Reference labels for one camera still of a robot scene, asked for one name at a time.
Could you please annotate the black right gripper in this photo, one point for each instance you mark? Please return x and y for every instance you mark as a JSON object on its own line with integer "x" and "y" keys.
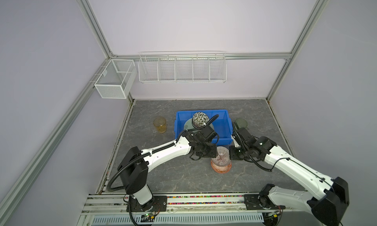
{"x": 232, "y": 155}

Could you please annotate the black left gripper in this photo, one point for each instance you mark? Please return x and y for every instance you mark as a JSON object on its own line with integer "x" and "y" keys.
{"x": 212, "y": 154}

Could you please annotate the red rimmed bottom bowl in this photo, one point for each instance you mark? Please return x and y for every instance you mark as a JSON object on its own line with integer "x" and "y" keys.
{"x": 222, "y": 162}

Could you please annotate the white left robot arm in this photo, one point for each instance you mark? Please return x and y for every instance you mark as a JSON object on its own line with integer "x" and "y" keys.
{"x": 133, "y": 171}

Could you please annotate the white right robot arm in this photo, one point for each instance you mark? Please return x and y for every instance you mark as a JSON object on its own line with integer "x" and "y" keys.
{"x": 326, "y": 198}

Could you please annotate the blue plastic bin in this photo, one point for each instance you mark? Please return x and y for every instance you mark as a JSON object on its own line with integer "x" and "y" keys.
{"x": 222, "y": 125}

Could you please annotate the green glass cup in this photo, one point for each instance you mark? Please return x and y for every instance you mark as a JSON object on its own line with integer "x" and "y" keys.
{"x": 240, "y": 123}

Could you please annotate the amber glass cup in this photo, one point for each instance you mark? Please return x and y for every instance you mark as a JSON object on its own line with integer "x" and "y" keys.
{"x": 160, "y": 124}

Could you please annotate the white mesh basket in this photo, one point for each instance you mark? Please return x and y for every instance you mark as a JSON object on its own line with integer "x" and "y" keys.
{"x": 116, "y": 79}

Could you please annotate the white wire rack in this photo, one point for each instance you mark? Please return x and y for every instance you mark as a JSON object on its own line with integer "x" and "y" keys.
{"x": 182, "y": 67}

